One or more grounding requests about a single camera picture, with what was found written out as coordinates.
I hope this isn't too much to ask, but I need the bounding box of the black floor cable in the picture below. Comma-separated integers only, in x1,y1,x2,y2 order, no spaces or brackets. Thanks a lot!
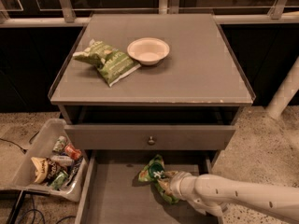
0,131,40,155

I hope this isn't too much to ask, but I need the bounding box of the white snack packet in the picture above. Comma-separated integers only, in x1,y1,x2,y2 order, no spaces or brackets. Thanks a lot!
50,155,74,167

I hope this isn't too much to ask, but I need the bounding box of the green rice chip bag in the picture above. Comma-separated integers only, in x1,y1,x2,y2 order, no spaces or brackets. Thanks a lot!
138,154,179,204

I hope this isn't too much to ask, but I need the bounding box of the grey drawer cabinet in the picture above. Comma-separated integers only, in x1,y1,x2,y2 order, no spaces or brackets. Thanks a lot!
47,13,257,224

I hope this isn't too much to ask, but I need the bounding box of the metal window frame rail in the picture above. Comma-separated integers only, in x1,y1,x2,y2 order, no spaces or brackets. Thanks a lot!
0,0,299,26

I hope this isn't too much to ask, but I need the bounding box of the round metal drawer knob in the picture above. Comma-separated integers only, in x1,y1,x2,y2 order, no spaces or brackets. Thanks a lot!
148,136,155,146

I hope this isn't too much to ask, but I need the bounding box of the dark blue snack bag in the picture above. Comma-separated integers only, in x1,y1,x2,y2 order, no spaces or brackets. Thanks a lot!
66,157,83,186

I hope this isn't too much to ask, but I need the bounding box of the green can lower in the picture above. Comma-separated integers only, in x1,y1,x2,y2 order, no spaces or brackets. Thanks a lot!
50,171,68,190

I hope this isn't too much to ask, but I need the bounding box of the clear plastic storage bin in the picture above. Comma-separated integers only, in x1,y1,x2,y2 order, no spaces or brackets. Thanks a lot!
1,119,87,202

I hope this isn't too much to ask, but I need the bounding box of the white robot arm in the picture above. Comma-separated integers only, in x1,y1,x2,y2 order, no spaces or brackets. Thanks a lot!
163,171,299,224

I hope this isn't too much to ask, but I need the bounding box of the white paper bowl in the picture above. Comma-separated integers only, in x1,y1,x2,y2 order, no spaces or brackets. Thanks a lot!
127,37,170,65

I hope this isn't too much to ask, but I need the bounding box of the green soda can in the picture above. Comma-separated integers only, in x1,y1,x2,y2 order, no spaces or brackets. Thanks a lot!
52,136,67,153

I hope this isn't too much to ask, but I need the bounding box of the grey open middle drawer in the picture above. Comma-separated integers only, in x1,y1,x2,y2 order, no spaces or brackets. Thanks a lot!
75,150,223,224

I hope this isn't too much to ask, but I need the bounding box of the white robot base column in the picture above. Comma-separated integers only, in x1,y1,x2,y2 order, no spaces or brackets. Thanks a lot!
266,57,299,119

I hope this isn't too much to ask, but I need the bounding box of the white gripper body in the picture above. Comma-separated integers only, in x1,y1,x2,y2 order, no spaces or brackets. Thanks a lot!
170,172,199,203

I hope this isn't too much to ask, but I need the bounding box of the grey top drawer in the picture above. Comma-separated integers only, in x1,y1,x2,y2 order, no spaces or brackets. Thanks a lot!
64,124,235,150

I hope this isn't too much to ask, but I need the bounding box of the orange soda can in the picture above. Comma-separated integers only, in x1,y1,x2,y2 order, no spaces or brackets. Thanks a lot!
64,143,81,161

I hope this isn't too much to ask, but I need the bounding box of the brown chip bag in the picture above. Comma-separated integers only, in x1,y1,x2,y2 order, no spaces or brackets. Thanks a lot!
31,157,65,184

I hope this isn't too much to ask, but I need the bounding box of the green jalapeno chip bag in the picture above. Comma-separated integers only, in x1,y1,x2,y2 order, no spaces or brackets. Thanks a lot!
72,39,141,87

